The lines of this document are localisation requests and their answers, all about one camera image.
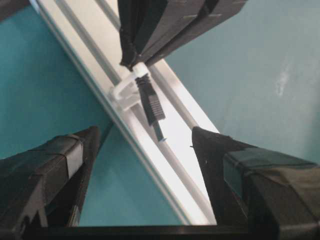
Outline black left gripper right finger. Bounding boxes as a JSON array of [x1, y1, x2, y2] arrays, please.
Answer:
[[192, 127, 320, 240]]

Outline long aluminium rail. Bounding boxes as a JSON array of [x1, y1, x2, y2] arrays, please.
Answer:
[[31, 0, 217, 225]]

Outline black USB cable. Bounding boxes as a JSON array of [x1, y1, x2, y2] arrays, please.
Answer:
[[134, 74, 168, 144]]

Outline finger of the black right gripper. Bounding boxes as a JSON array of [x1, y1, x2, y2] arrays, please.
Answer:
[[117, 0, 169, 68], [138, 0, 246, 66]]

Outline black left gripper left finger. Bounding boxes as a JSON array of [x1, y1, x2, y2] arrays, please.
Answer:
[[0, 126, 101, 233]]

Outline white cable-tie ring top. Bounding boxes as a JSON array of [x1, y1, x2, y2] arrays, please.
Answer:
[[109, 62, 151, 111]]

